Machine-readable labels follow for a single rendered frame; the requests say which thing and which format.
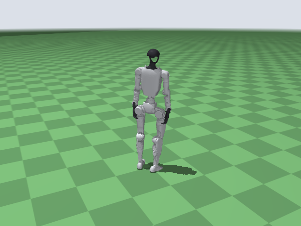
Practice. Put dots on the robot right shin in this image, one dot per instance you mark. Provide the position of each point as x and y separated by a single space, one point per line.
157 151

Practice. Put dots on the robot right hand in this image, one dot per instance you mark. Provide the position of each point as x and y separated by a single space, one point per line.
166 116

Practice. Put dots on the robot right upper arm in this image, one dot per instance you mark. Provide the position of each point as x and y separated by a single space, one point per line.
165 75

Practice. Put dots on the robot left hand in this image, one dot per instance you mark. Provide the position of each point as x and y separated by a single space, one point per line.
134 114

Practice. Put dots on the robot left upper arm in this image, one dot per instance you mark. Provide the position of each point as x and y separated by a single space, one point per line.
138 78

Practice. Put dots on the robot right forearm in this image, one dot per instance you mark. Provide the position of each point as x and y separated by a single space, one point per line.
167 101

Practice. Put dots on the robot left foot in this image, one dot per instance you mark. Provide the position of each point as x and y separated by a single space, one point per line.
140 165

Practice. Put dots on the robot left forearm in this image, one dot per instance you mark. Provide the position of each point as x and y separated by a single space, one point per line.
136 97

